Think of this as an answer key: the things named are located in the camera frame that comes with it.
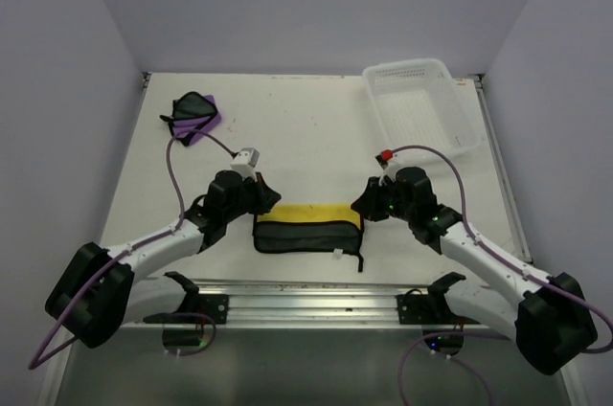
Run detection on right black base bracket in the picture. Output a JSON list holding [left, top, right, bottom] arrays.
[[396, 289, 437, 326]]

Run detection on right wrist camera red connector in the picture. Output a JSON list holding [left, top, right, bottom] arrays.
[[375, 149, 394, 169]]

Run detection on black base bracket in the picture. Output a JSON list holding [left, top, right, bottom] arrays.
[[396, 289, 437, 326], [177, 294, 229, 325]]

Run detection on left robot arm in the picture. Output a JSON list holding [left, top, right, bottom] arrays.
[[45, 169, 282, 349]]

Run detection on left black base bracket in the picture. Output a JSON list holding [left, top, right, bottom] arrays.
[[177, 294, 229, 325]]

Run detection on purple grey towel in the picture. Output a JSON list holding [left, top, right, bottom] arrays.
[[159, 91, 222, 147]]

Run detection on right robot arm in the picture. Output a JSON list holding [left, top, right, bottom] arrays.
[[351, 167, 598, 375]]

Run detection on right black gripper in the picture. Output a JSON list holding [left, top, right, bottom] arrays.
[[350, 176, 415, 223]]

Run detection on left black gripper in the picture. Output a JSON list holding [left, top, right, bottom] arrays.
[[223, 170, 281, 223]]

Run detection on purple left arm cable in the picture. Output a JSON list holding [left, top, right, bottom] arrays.
[[27, 130, 238, 372]]

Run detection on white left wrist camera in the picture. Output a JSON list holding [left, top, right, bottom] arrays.
[[231, 147, 260, 174]]

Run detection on white plastic basket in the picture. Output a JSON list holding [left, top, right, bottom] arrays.
[[362, 58, 482, 158]]

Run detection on aluminium mounting rail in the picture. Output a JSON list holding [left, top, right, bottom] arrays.
[[122, 273, 479, 327]]

